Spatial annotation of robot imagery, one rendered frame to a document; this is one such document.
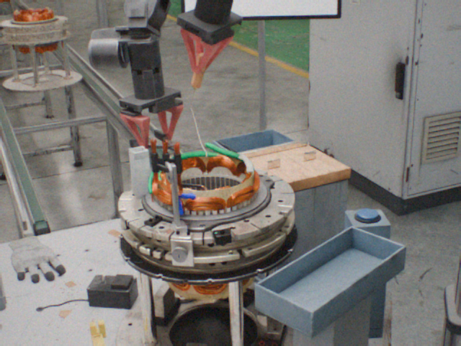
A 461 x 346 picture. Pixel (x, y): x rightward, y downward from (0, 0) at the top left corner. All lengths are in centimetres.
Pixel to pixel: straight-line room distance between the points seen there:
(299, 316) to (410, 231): 255
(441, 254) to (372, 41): 116
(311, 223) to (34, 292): 65
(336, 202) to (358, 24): 233
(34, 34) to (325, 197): 210
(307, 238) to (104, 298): 46
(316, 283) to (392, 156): 251
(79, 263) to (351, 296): 84
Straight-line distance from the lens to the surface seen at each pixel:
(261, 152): 143
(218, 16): 102
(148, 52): 116
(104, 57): 119
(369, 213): 123
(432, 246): 333
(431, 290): 299
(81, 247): 171
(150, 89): 118
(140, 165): 116
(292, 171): 135
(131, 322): 137
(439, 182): 367
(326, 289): 103
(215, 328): 136
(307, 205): 135
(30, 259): 165
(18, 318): 148
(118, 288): 143
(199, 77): 109
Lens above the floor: 158
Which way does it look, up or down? 23 degrees down
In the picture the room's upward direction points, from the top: 2 degrees counter-clockwise
